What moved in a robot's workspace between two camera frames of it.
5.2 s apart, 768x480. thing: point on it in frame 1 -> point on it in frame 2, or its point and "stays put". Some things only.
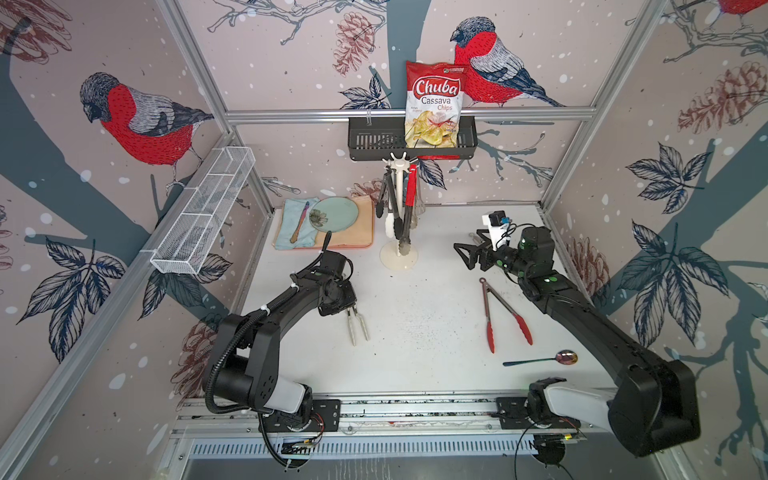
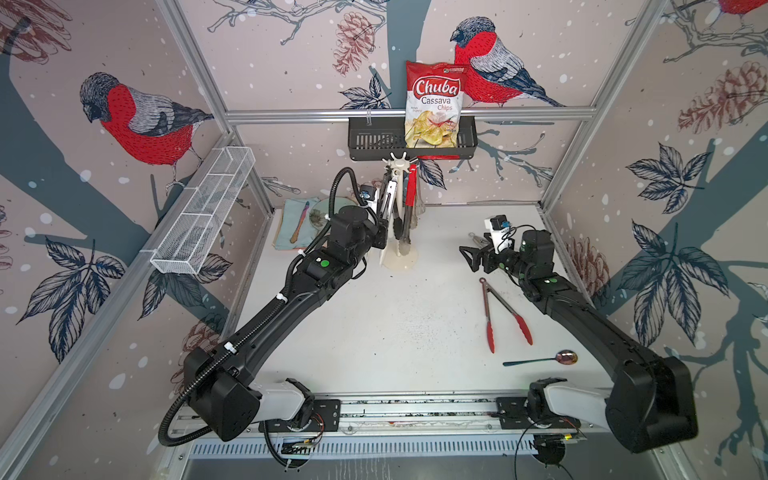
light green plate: x=333 y=213 stays put
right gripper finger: x=483 y=252 stays put
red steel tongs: x=489 y=328 stays put
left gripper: x=351 y=298 -> x=378 y=242
